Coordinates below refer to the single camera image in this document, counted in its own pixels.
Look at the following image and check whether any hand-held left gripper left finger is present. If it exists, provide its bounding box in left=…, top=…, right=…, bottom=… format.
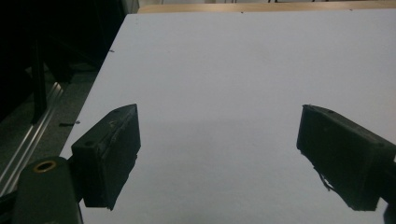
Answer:
left=70, top=103, right=142, bottom=212

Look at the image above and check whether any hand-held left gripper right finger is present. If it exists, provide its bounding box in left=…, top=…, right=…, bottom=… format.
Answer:
left=296, top=104, right=396, bottom=213

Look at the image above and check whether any black metal stand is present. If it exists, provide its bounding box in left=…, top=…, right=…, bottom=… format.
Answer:
left=30, top=36, right=48, bottom=125

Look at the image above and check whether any wooden table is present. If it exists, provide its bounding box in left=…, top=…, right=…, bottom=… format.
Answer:
left=136, top=2, right=396, bottom=14

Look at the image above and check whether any aluminium floor rail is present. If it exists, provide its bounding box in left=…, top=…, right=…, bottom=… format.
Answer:
left=0, top=81, right=64, bottom=197

